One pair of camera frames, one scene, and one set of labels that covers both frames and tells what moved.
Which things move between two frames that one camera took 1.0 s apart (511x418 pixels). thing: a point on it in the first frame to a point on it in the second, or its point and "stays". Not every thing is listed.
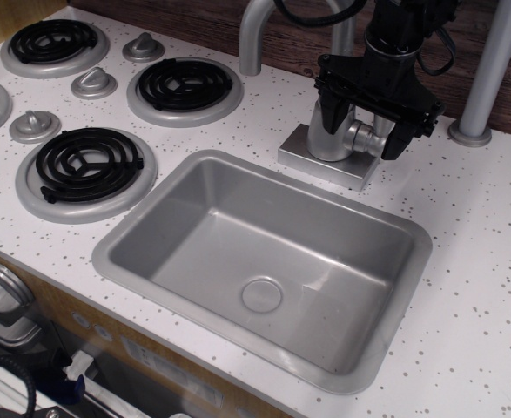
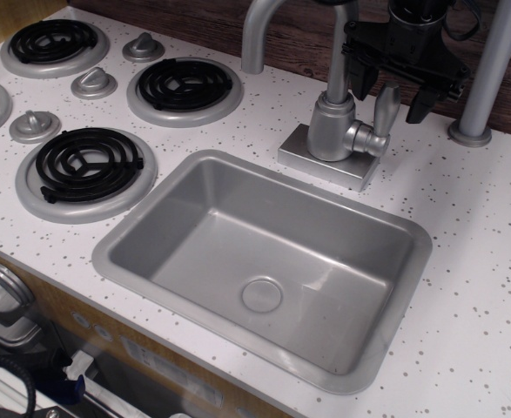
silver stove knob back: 143,49 stays
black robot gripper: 383,85 to 406,50
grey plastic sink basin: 314,285 stays
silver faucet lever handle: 363,137 stays
